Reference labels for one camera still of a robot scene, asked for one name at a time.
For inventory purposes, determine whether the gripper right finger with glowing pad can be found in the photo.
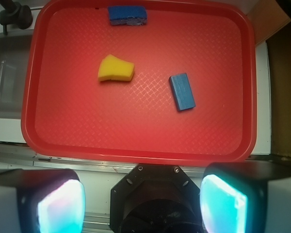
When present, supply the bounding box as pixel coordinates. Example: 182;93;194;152
200;161;291;233

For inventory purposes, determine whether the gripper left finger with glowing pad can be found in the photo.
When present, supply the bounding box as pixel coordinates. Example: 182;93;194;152
0;168;85;233

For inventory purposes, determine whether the blue rectangular block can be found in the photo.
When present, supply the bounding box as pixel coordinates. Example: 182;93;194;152
169;73;196;111

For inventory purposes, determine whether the red plastic tray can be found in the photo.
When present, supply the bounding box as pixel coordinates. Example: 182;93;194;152
21;0;257;166

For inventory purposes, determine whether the grey toy sink basin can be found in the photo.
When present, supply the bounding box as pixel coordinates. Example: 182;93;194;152
0;30;33;119

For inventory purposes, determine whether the yellow sponge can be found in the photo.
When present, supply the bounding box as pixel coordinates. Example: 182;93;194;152
97;54;135;82

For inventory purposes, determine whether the brown cardboard panel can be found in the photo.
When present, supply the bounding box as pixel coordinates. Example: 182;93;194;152
247;0;291;157

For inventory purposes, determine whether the grey toy faucet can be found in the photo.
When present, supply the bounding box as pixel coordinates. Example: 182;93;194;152
0;0;33;35

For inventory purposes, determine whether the blue sponge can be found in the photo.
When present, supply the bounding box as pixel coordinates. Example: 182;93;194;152
107;5;147;26

